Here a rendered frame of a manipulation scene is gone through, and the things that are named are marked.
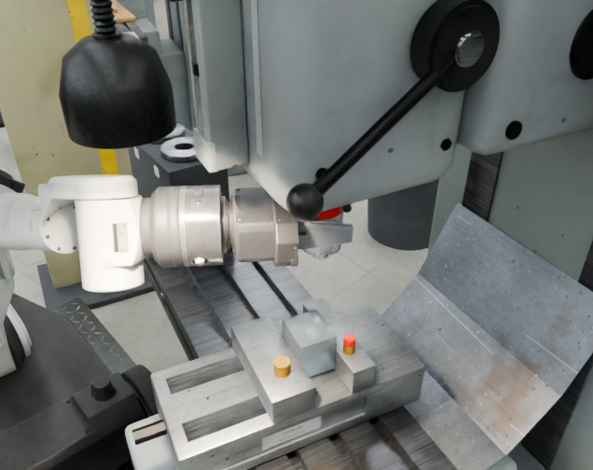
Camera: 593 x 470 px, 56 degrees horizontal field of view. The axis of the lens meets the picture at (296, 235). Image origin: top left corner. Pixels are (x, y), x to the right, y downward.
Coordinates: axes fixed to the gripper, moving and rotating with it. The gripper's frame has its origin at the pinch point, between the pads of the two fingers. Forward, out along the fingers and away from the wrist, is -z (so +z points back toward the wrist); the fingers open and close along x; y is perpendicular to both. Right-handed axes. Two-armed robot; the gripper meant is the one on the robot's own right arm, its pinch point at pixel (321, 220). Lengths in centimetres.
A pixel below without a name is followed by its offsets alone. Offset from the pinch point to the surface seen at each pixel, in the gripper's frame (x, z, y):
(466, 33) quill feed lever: -10.5, -8.6, -22.7
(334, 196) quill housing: -11.0, 0.8, -9.3
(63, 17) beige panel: 158, 68, 12
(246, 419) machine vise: -6.5, 9.3, 24.7
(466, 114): -4.7, -12.4, -14.0
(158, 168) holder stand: 44, 24, 14
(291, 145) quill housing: -11.4, 4.6, -14.4
